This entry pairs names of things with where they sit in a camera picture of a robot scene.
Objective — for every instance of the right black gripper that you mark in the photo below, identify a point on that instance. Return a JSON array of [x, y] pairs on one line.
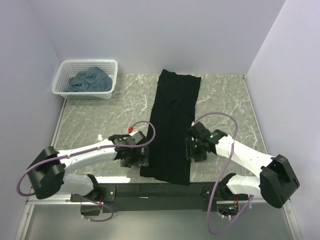
[[190, 152]]

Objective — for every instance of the white plastic laundry basket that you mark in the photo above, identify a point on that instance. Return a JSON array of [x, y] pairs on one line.
[[69, 68]]

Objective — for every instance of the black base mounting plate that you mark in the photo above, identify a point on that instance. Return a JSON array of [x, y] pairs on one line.
[[155, 196]]

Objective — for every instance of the black t shirt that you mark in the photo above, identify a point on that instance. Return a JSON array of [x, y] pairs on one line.
[[172, 114]]

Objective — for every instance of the grey blue t shirt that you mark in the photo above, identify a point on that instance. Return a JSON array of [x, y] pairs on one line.
[[92, 80]]

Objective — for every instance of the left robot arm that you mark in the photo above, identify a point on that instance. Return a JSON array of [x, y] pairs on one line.
[[53, 170]]

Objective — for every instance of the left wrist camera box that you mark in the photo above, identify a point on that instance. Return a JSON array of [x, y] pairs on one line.
[[132, 130]]

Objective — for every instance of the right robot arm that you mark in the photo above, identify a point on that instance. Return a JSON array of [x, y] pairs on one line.
[[273, 177]]

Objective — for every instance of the aluminium rail frame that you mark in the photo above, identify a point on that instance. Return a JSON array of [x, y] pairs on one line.
[[231, 209]]

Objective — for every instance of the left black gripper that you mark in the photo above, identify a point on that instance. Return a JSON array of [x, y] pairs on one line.
[[142, 160]]

